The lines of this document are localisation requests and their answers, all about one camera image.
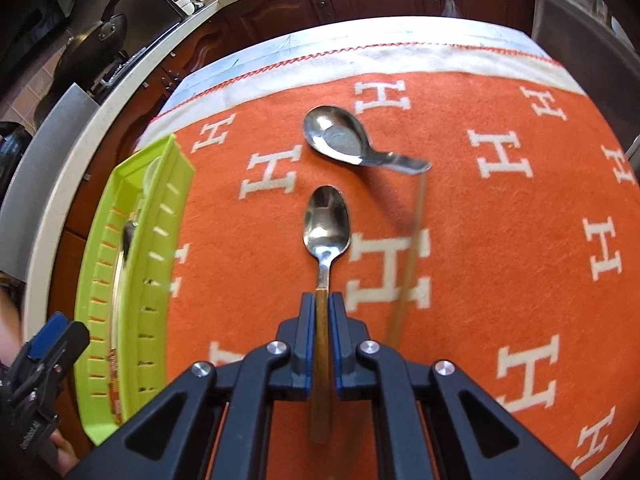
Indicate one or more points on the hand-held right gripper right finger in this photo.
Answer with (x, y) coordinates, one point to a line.
(342, 340)

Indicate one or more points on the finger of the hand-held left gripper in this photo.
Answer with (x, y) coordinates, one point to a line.
(72, 342)
(47, 335)

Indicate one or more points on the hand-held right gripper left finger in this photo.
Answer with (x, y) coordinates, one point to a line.
(305, 340)

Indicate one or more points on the cream chopstick red bands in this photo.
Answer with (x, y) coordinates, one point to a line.
(116, 390)

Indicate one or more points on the light brown banded chopstick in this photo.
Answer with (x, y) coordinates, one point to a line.
(415, 255)

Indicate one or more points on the small metal spoon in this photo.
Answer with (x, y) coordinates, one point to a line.
(127, 235)

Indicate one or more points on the green plastic utensil tray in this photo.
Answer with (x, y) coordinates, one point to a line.
(150, 210)

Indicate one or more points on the metal soup spoon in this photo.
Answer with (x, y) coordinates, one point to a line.
(335, 137)

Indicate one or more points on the person's left hand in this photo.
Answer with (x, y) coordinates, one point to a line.
(62, 452)

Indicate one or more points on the pink appliance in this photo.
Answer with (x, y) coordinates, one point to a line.
(7, 320)

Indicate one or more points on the orange printed blanket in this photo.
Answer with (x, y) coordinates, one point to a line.
(450, 260)

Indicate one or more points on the black gas stove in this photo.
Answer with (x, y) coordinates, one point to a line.
(117, 72)

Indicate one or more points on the black wok with lid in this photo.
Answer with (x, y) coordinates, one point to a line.
(95, 45)

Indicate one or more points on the steel stove side panel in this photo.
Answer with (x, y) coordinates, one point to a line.
(150, 5)

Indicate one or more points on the hanging plastic bag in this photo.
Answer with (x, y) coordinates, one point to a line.
(450, 7)

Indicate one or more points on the white cups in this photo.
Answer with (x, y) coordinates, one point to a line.
(186, 5)

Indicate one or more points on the grey built-in appliance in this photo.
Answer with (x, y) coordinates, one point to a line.
(585, 50)

